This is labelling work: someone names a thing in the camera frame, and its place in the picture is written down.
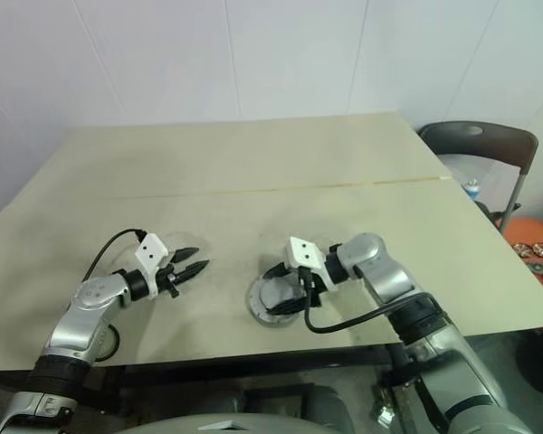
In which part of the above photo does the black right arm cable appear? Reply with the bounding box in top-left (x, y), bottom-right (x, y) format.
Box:
top-left (298, 266), bottom-right (436, 335)

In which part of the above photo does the motor housing with copper coils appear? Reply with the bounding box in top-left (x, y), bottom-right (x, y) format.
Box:
top-left (245, 269), bottom-right (302, 328)

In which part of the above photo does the black table frame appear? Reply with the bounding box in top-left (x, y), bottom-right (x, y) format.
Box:
top-left (0, 342), bottom-right (406, 391)

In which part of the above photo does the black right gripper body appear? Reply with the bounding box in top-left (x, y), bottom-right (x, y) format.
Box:
top-left (296, 266), bottom-right (323, 310)

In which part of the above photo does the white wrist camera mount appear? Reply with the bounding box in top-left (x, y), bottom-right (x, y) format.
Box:
top-left (134, 231), bottom-right (170, 300)
top-left (283, 235), bottom-right (341, 293)

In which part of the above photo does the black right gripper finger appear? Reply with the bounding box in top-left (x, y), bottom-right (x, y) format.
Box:
top-left (262, 262), bottom-right (296, 284)
top-left (268, 299), bottom-right (306, 318)

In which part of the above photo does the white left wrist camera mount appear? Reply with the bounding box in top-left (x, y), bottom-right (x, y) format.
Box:
top-left (134, 231), bottom-right (170, 300)

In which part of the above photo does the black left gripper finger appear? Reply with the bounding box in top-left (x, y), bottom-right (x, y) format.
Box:
top-left (169, 246), bottom-right (202, 266)
top-left (176, 259), bottom-right (212, 284)

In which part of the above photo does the orange plastic tray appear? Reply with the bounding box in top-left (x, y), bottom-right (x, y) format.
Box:
top-left (505, 216), bottom-right (543, 255)

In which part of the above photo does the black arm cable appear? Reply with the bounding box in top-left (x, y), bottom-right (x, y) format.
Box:
top-left (298, 266), bottom-right (436, 335)
top-left (81, 229), bottom-right (147, 279)

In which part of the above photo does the grey folding chair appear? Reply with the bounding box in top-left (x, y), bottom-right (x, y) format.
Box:
top-left (417, 119), bottom-right (540, 233)

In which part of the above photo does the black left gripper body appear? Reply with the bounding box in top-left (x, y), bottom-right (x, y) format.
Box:
top-left (160, 263), bottom-right (185, 300)

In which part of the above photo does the silver metal clamp bracket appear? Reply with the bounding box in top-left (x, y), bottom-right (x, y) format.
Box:
top-left (372, 383), bottom-right (406, 427)

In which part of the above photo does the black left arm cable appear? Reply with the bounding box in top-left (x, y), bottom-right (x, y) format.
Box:
top-left (81, 229), bottom-right (147, 279)

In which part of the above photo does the grey robot torso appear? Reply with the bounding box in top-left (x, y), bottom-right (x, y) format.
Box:
top-left (130, 403), bottom-right (331, 434)

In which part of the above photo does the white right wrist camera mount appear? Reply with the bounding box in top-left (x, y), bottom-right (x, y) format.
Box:
top-left (283, 235), bottom-right (341, 293)

